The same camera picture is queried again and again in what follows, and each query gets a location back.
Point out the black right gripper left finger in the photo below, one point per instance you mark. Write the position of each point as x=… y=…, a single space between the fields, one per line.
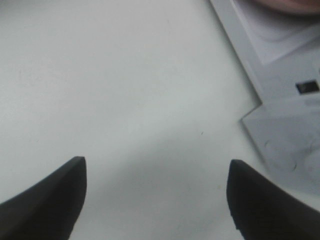
x=49 y=209

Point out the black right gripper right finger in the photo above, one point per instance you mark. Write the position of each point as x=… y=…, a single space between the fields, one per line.
x=262 y=211

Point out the pink round plate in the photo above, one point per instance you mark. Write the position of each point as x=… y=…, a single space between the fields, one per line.
x=296 y=7

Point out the white microwave oven body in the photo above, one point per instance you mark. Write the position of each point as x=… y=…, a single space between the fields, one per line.
x=280 y=53

